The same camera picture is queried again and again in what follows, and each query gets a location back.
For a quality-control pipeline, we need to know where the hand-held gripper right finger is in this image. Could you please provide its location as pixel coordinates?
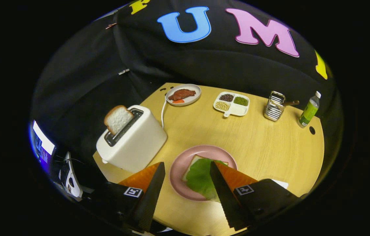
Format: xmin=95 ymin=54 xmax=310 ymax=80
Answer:
xmin=210 ymin=161 xmax=306 ymax=231

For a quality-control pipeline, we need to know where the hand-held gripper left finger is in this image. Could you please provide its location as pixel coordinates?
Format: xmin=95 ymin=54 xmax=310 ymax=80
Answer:
xmin=87 ymin=162 xmax=166 ymax=233

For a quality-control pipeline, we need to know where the green lettuce leaf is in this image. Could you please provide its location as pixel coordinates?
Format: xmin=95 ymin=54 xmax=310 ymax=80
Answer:
xmin=185 ymin=158 xmax=228 ymax=203

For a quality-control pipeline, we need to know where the toasted white bread slice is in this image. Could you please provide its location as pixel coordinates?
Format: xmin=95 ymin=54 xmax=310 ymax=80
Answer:
xmin=104 ymin=105 xmax=134 ymax=135

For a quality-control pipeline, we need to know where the pink round plate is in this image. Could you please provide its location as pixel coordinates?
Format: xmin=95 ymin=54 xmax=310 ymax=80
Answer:
xmin=169 ymin=145 xmax=238 ymax=202

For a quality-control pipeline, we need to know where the bread slice with crust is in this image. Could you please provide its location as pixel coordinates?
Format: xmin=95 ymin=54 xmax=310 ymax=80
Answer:
xmin=182 ymin=154 xmax=229 ymax=182

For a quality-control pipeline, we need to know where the white square plate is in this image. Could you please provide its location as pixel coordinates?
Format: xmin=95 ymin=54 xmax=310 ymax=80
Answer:
xmin=270 ymin=179 xmax=289 ymax=189

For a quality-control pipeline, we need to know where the white toaster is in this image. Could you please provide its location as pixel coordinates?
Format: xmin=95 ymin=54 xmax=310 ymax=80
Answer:
xmin=96 ymin=105 xmax=168 ymax=173

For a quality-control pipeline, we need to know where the white and black object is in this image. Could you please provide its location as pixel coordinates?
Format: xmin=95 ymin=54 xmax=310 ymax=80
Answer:
xmin=64 ymin=151 xmax=83 ymax=198

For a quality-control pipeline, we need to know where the white divided dish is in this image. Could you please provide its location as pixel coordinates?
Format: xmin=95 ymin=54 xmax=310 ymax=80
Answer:
xmin=213 ymin=92 xmax=250 ymax=118

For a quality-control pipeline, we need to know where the brown meat slice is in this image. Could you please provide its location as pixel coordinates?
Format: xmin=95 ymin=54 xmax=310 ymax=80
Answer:
xmin=168 ymin=88 xmax=196 ymax=101

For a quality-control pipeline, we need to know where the grey round plate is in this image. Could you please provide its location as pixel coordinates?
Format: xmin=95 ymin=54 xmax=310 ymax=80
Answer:
xmin=165 ymin=84 xmax=202 ymax=107

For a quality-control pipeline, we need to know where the green drink bottle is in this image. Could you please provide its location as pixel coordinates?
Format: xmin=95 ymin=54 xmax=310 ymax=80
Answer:
xmin=297 ymin=91 xmax=322 ymax=128

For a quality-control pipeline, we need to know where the lit computer monitor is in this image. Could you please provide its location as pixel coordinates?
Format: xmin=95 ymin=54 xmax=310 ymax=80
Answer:
xmin=29 ymin=120 xmax=56 ymax=171

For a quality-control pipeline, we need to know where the black backdrop cloth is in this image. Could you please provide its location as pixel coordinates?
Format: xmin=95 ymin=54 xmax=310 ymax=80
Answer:
xmin=31 ymin=0 xmax=344 ymax=197

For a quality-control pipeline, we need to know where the metal wire holder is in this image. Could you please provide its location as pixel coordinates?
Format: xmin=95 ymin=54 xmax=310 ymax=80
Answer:
xmin=264 ymin=91 xmax=286 ymax=122

